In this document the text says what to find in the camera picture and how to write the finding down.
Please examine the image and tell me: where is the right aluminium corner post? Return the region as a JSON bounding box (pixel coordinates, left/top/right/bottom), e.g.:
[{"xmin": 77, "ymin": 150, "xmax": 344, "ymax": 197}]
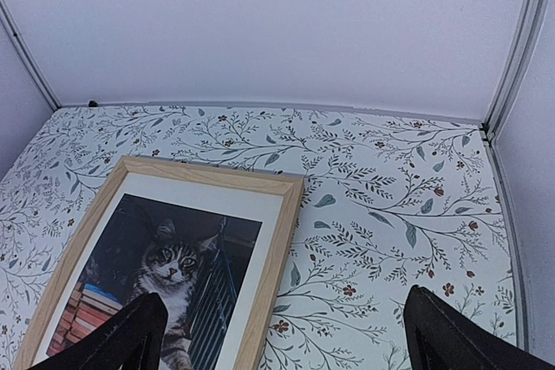
[{"xmin": 482, "ymin": 0, "xmax": 549, "ymax": 143}]

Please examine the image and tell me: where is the cat photo white border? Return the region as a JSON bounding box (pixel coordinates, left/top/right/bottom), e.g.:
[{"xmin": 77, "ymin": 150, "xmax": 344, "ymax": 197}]
[{"xmin": 34, "ymin": 170, "xmax": 291, "ymax": 369}]

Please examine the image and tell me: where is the left aluminium corner post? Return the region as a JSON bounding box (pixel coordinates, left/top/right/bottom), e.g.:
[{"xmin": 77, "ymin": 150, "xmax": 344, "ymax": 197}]
[{"xmin": 1, "ymin": 0, "xmax": 62, "ymax": 111}]

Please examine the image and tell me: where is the floral patterned table cover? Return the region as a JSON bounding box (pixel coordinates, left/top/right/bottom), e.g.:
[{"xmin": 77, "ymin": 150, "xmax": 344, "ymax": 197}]
[{"xmin": 1, "ymin": 106, "xmax": 517, "ymax": 369}]

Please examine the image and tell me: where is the light wooden picture frame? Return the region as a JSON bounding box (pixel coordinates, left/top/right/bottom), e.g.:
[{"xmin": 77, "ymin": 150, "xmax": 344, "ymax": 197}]
[{"xmin": 15, "ymin": 157, "xmax": 304, "ymax": 369}]

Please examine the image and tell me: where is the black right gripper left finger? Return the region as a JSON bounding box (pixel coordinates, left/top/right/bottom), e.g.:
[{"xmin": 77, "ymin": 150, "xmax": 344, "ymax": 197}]
[{"xmin": 25, "ymin": 293, "xmax": 168, "ymax": 369}]

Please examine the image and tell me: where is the aluminium corner post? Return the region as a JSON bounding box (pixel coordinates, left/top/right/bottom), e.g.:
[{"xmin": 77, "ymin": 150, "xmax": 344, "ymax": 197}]
[
  {"xmin": 1, "ymin": 0, "xmax": 62, "ymax": 111},
  {"xmin": 482, "ymin": 0, "xmax": 549, "ymax": 143}
]

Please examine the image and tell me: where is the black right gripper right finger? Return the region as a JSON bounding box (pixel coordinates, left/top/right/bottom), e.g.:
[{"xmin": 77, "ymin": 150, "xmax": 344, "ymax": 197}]
[{"xmin": 403, "ymin": 285, "xmax": 554, "ymax": 370}]

